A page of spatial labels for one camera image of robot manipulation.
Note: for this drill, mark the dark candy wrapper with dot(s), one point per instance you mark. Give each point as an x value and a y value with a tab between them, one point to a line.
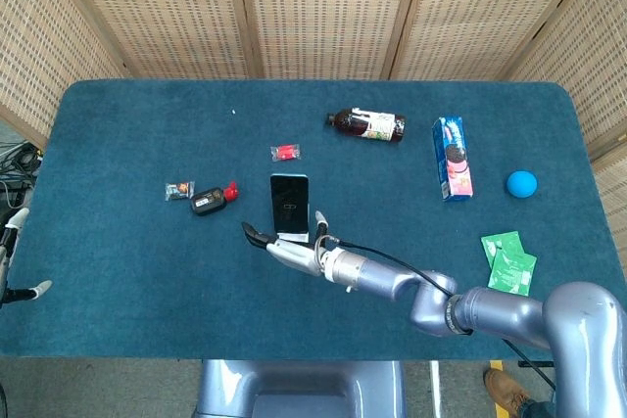
179	191

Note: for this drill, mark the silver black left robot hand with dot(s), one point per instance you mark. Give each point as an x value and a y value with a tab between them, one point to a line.
17	222

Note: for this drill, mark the woven bamboo screen panel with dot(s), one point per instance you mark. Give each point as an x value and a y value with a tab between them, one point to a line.
328	12
485	12
44	36
588	46
161	12

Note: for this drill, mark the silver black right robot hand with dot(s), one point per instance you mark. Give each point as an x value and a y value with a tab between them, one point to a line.
294	252

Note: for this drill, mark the blue ball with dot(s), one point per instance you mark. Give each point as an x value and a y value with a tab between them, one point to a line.
521	184

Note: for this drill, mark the black smartphone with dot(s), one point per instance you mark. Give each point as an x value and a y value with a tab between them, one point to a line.
289	202

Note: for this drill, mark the white thin pole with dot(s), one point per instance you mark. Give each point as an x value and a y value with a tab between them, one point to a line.
436	388

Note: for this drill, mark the brown leather shoe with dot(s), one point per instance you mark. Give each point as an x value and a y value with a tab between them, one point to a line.
504	391

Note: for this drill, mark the black bottle red cap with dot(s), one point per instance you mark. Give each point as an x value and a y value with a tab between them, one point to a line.
210	200

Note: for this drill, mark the blue jeans leg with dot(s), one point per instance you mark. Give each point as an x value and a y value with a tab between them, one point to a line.
539	410

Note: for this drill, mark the white phone stand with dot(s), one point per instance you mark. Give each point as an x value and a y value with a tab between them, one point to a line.
294	237

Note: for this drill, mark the dark juice bottle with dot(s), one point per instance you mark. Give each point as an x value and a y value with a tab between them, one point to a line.
367	125

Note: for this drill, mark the green sachet packet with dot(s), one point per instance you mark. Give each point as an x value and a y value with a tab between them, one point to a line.
499	244
512	273

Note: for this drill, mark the red candy wrapper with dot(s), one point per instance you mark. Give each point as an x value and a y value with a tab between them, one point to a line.
285	153

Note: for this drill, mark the blue cookie box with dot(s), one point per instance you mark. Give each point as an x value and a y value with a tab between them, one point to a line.
453	158

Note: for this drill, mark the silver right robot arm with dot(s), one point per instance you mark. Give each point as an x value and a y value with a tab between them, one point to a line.
490	312

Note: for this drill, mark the grey-blue robot torso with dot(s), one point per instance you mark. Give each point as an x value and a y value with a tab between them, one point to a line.
299	388

